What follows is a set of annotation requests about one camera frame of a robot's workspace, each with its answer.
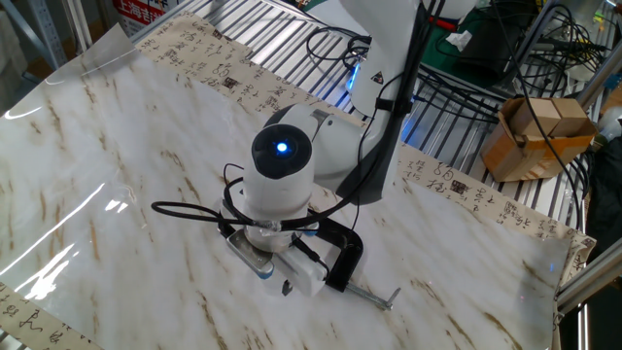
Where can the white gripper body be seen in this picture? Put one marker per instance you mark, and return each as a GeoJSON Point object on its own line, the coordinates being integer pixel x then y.
{"type": "Point", "coordinates": [303, 277]}

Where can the aluminium frame rail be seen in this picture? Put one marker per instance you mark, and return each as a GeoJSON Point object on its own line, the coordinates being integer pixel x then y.
{"type": "Point", "coordinates": [588, 282]}

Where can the black device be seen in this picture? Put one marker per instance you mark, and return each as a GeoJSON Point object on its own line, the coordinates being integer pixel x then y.
{"type": "Point", "coordinates": [491, 53]}

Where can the crumpled white paper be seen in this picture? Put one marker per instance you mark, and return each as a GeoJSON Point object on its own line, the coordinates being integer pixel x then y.
{"type": "Point", "coordinates": [459, 40]}

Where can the silver bracket with blue tips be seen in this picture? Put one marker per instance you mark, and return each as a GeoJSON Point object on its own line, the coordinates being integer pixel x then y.
{"type": "Point", "coordinates": [248, 253]}

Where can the grey metal shelf frame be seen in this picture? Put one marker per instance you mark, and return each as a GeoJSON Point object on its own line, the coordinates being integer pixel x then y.
{"type": "Point", "coordinates": [46, 29]}

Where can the white round object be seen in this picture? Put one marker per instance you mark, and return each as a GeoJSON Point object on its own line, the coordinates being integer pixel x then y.
{"type": "Point", "coordinates": [611, 121]}

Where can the brown cardboard box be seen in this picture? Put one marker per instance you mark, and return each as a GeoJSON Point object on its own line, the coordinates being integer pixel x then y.
{"type": "Point", "coordinates": [510, 155]}

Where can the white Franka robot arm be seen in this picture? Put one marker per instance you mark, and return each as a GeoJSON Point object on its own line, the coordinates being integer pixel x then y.
{"type": "Point", "coordinates": [279, 194]}

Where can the aluminium profile post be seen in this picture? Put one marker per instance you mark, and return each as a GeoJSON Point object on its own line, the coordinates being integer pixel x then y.
{"type": "Point", "coordinates": [80, 24]}
{"type": "Point", "coordinates": [600, 80]}

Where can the green mat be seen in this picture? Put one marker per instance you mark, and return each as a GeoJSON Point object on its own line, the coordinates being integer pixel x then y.
{"type": "Point", "coordinates": [437, 53]}

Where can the black bag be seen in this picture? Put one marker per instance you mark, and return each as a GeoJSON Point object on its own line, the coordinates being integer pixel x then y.
{"type": "Point", "coordinates": [605, 194]}

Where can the red tool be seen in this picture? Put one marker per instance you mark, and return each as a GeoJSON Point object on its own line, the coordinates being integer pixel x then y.
{"type": "Point", "coordinates": [439, 23]}

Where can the black C-clamp with steel screw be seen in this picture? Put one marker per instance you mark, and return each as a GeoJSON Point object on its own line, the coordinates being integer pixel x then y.
{"type": "Point", "coordinates": [347, 257]}

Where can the red and white printed box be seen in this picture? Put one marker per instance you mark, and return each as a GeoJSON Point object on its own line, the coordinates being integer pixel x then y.
{"type": "Point", "coordinates": [138, 12]}

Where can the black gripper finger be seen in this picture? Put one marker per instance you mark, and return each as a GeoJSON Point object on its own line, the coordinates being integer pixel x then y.
{"type": "Point", "coordinates": [286, 288]}

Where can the beige calligraphy print cloth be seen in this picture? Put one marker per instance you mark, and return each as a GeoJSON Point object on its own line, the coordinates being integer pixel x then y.
{"type": "Point", "coordinates": [437, 175]}

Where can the glossy marble pattern sheet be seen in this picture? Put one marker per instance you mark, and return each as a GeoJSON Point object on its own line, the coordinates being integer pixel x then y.
{"type": "Point", "coordinates": [121, 146]}

